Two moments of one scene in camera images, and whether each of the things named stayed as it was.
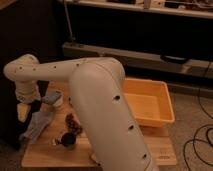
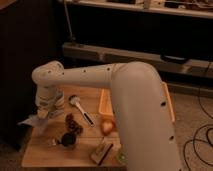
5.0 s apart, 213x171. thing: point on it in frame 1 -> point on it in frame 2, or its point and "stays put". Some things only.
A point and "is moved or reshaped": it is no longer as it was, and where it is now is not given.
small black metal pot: [67, 139] stays put
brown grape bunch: [72, 125] stays put
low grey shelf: [145, 62] stays put
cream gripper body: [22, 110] -> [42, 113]
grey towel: [37, 123] is moved or reshaped
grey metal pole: [68, 21] stays put
